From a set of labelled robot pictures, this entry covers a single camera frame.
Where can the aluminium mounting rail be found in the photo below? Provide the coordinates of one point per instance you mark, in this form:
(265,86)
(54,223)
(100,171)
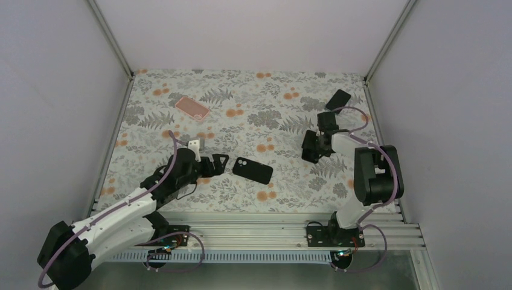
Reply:
(280,237)

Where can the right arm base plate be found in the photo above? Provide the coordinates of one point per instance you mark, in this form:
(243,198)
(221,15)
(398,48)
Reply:
(331,235)

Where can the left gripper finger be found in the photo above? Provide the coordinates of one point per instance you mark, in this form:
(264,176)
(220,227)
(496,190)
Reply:
(220,161)
(204,179)

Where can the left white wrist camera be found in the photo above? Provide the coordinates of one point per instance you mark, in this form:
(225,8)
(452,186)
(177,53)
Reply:
(196,145)

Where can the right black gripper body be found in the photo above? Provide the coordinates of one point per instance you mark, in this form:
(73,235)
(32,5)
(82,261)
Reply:
(328,153)

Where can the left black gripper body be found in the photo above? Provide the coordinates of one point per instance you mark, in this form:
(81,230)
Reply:
(206,161)

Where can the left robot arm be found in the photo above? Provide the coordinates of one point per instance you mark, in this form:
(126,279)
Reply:
(70,252)

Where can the teal-edged black smartphone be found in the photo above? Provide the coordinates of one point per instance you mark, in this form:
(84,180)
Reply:
(339,99)

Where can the pink phone case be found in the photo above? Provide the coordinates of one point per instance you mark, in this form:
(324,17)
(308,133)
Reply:
(192,108)

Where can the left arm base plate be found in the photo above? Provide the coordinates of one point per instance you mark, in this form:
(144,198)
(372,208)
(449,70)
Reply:
(167,238)

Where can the black phone case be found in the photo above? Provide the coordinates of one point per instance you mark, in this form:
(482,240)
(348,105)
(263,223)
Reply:
(252,170)

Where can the floral patterned table mat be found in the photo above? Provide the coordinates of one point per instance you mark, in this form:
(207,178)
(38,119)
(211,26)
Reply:
(261,116)

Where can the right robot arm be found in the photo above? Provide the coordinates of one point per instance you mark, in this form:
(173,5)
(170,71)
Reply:
(377,180)

